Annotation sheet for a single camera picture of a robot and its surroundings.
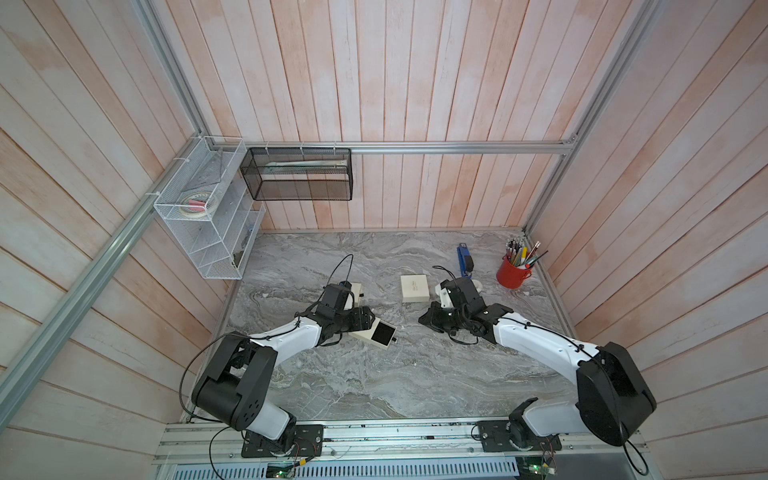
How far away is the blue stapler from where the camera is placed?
106cm

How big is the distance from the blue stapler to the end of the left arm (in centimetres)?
42

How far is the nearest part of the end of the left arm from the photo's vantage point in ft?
2.27
